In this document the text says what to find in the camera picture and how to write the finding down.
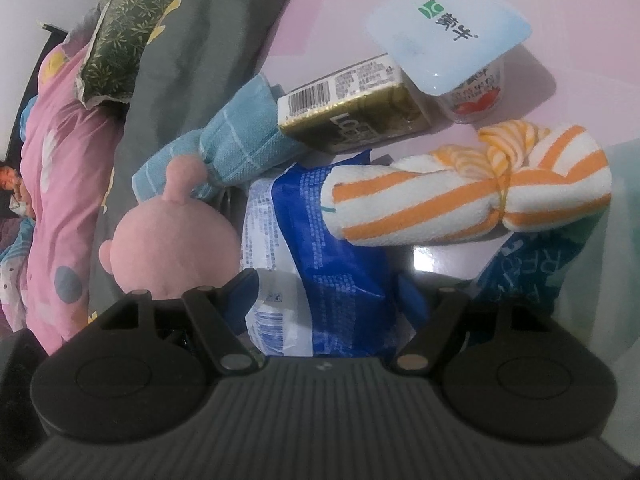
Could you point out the light blue checked towel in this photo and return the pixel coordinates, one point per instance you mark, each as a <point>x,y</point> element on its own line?
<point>235,140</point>

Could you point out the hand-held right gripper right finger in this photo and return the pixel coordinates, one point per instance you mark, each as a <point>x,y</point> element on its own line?
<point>410,295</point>

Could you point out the orange striped towel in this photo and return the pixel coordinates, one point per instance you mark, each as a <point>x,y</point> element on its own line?
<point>425,200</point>

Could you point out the pink quilt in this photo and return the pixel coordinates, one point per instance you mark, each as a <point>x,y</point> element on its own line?
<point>65,160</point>

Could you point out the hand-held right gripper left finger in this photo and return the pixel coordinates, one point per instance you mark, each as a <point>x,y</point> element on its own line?
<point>245,285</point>

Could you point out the green patterned pillow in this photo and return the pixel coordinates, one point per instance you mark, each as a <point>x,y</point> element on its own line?
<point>125,25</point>

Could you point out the blue face mask packet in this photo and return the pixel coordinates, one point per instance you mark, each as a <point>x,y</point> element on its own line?
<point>320,280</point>

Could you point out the pink plush toy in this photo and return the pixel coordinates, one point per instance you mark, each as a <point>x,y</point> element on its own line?
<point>170,240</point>

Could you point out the gold carton box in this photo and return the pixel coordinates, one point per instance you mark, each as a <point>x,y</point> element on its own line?
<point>350,115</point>

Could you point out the white-lidded yoghurt cup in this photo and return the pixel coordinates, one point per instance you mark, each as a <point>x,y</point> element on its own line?
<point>450,20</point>

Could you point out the grey blanket with yellow figures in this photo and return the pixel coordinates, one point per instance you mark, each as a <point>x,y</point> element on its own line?
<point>215,35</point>

